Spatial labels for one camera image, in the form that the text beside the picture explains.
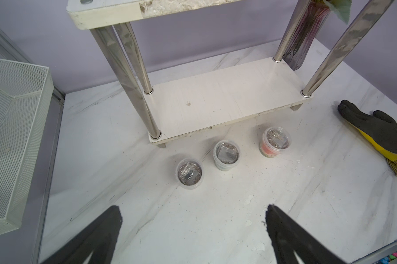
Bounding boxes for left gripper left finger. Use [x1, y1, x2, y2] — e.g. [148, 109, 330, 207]
[43, 205, 123, 264]

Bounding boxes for yellow sunflower plant pot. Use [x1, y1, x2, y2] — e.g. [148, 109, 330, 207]
[282, 0, 352, 72]

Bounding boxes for black yellow work glove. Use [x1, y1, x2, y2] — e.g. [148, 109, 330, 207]
[338, 100, 397, 176]

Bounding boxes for white two-tier shelf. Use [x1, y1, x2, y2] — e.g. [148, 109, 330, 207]
[67, 1, 391, 146]

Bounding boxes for aluminium front rail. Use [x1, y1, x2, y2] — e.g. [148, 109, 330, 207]
[352, 240, 397, 264]

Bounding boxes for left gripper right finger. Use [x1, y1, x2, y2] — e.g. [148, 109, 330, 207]
[266, 205, 344, 264]

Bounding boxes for white mesh wall rack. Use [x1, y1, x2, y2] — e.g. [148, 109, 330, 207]
[0, 58, 55, 240]

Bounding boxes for aluminium cage frame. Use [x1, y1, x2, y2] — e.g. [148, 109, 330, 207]
[0, 29, 65, 112]

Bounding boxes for small red-based clear cup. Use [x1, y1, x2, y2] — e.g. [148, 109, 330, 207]
[260, 126, 292, 158]

